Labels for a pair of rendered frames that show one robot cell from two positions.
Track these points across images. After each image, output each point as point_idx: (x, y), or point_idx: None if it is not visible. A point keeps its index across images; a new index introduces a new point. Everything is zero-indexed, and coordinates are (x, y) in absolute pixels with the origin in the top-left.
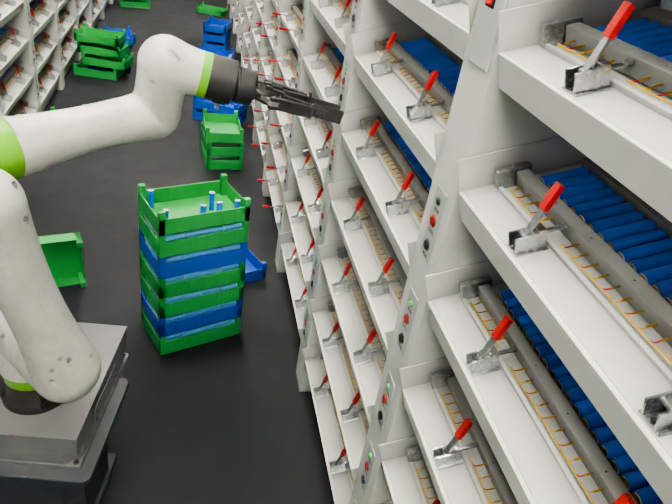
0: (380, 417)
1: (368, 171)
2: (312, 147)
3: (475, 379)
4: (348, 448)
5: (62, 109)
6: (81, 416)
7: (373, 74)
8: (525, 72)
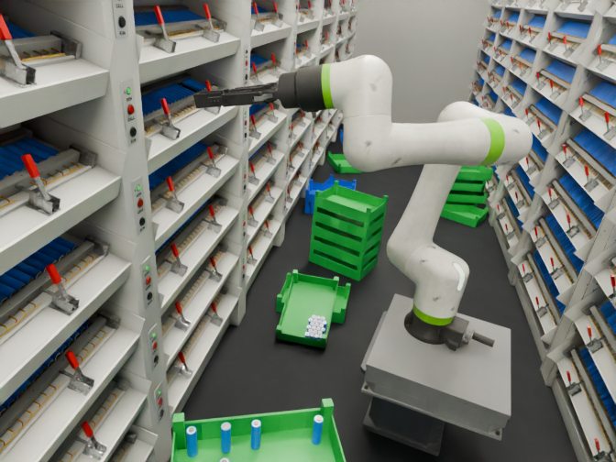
0: (246, 186)
1: (188, 129)
2: (44, 342)
3: None
4: (229, 268)
5: (445, 125)
6: (394, 304)
7: (172, 51)
8: None
